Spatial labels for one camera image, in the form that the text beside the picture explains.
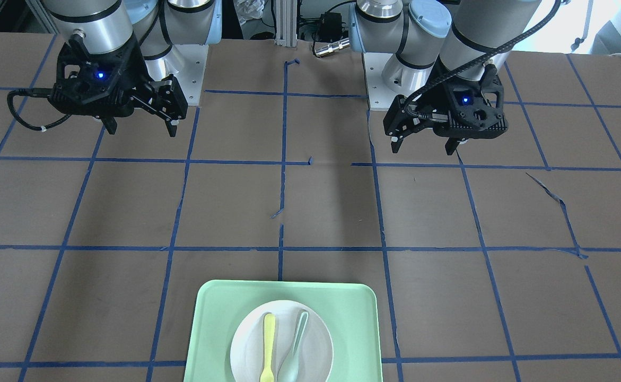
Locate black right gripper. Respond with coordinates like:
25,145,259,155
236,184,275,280
48,40,188,137

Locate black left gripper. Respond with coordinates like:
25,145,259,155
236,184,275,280
383,64,509,155

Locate yellow plastic fork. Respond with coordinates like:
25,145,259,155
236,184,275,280
259,312,276,382

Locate white round plate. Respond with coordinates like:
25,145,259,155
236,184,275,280
230,300,334,381

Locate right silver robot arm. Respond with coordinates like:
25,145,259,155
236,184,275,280
43,1,223,137

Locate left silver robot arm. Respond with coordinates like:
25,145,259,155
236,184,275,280
348,1,540,155

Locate black power adapter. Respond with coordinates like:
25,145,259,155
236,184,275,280
317,12,343,42

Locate mint green tray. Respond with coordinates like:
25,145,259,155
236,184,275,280
184,280,383,381

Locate mint green plastic spoon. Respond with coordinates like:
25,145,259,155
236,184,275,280
278,310,309,381

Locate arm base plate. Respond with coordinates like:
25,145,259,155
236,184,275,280
363,53,433,111
145,45,210,106

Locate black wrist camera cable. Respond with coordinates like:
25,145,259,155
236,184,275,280
7,89,72,132

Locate aluminium frame post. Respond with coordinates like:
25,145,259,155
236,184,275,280
274,0,298,48

